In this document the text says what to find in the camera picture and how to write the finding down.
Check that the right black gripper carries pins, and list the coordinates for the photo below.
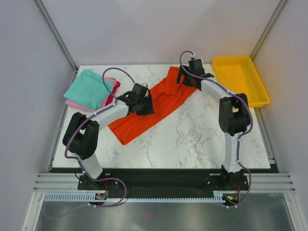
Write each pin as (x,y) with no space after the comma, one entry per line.
(184,70)

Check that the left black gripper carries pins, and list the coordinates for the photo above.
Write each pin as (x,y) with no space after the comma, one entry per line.
(149,109)

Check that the orange t-shirt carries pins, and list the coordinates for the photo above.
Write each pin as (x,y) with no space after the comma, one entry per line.
(167,97)

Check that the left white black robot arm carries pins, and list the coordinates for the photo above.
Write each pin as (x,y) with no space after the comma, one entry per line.
(81,136)

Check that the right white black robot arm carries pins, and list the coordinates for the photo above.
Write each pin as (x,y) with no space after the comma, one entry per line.
(234,119)

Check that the crimson folded t-shirt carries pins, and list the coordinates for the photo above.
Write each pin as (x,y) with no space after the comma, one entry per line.
(110,97)

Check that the pink folded t-shirt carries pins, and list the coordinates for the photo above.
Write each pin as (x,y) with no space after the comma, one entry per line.
(94,101)

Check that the yellow plastic tray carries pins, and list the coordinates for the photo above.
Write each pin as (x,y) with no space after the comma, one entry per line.
(239,74)

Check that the teal folded t-shirt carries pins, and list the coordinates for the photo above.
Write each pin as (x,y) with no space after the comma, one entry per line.
(87,82)

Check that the right aluminium frame post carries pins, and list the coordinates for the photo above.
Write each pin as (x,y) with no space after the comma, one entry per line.
(269,26)

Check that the aluminium frame post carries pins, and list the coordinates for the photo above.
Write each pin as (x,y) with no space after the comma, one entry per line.
(269,26)
(56,34)

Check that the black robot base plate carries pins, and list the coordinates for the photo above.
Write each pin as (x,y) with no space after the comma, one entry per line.
(173,183)

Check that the white slotted cable duct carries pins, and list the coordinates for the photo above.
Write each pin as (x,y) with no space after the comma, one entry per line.
(95,198)

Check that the aluminium extrusion rail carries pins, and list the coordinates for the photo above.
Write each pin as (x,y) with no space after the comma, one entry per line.
(261,182)

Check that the left aluminium frame post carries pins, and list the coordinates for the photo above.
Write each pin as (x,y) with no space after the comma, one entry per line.
(56,34)

